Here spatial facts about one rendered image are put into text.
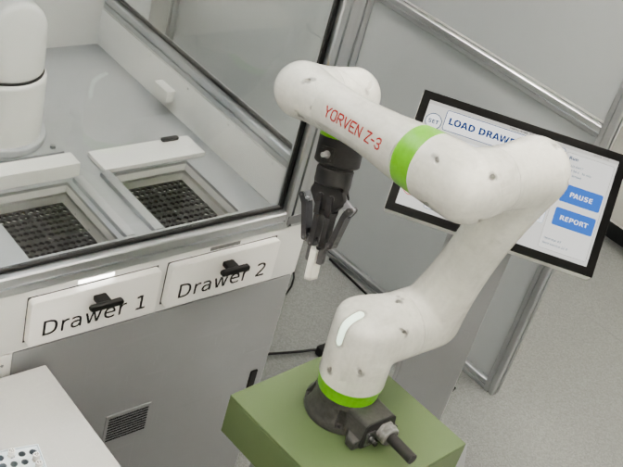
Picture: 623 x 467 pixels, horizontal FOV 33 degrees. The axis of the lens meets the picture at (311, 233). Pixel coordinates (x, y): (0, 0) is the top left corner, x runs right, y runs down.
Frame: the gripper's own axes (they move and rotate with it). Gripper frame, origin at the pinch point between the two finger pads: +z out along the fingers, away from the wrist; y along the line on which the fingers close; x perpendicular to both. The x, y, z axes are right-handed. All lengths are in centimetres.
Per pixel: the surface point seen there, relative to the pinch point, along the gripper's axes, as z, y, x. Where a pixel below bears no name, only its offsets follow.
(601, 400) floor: 66, 23, 181
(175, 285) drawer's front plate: 13.2, -26.3, -9.0
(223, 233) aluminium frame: 1.1, -22.8, -0.6
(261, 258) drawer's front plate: 7.4, -20.3, 12.2
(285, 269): 11.8, -20.9, 24.0
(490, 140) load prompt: -26, 6, 59
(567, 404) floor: 68, 15, 169
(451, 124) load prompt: -28, -3, 55
